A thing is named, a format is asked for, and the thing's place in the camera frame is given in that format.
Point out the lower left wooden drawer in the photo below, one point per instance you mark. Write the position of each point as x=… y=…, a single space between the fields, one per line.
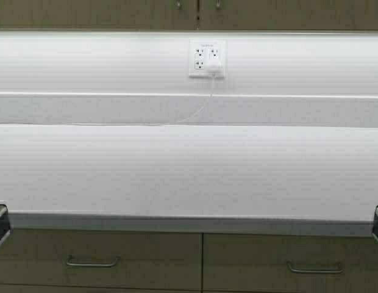
x=102 y=259

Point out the left base metal bracket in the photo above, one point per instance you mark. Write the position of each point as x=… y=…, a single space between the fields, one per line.
x=5 y=225

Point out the lower right wooden drawer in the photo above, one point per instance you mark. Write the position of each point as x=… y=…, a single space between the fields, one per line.
x=259 y=263

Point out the white power adapter plug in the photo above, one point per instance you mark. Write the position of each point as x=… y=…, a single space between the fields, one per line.
x=214 y=68

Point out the white wall outlet plate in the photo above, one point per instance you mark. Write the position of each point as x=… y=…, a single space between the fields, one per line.
x=200 y=52

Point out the right drawer metal handle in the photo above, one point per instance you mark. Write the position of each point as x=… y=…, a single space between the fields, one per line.
x=312 y=270

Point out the wooden drawer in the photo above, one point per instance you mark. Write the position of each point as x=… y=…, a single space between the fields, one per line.
x=102 y=259
x=259 y=263

